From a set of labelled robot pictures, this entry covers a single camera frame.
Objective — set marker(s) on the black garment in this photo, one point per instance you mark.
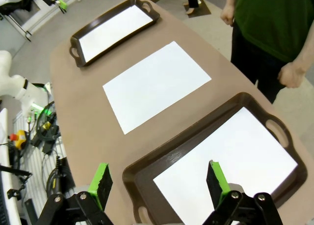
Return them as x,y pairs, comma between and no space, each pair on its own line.
19,4

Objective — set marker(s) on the yellow emergency stop box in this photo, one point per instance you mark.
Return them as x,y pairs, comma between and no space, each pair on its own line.
20,136

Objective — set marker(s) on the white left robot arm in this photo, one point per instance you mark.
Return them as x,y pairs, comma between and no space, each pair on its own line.
22,90

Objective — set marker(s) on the white A4 paper stack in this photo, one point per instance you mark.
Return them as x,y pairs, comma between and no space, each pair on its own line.
157,87

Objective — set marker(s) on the white paper pile in tray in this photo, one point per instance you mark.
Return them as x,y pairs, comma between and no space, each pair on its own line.
115,31

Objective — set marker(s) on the person's right hand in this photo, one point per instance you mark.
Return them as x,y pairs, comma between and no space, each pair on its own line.
228,16

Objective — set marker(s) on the black power adapter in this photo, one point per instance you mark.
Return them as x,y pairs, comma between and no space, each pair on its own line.
50,147

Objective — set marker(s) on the white slatted panel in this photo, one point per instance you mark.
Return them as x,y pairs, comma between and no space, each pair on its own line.
36,166

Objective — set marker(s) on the mannequin with brown skirt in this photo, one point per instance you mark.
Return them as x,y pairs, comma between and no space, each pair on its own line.
192,0

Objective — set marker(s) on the black trousers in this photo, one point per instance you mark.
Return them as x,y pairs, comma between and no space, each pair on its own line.
250,55

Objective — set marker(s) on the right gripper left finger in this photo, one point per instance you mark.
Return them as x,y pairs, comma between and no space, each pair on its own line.
103,180

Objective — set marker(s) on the green T-shirt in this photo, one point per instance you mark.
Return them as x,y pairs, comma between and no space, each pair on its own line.
269,18

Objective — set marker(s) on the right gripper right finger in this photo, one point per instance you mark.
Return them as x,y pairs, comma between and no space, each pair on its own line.
216,180

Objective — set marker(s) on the black plug with yellow label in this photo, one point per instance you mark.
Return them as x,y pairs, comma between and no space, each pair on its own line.
57,180

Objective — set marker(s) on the brown plastic serving tray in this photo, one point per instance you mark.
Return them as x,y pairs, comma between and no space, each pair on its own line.
144,176
105,19

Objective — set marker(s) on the person's left forearm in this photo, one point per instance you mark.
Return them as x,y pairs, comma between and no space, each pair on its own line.
306,50

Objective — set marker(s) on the mannequin base plate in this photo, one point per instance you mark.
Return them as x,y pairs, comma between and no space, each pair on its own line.
202,10

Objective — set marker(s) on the person's left hand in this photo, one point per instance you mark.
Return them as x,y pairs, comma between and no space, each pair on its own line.
292,75

